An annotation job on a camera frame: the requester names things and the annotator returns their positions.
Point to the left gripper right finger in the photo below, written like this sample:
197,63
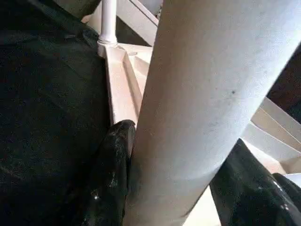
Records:
249,195

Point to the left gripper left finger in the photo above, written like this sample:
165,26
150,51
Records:
110,176

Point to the black mat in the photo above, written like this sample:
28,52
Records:
47,94

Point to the white plastic table top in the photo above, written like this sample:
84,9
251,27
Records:
122,77

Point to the white plastic table leg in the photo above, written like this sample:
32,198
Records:
108,21
200,94

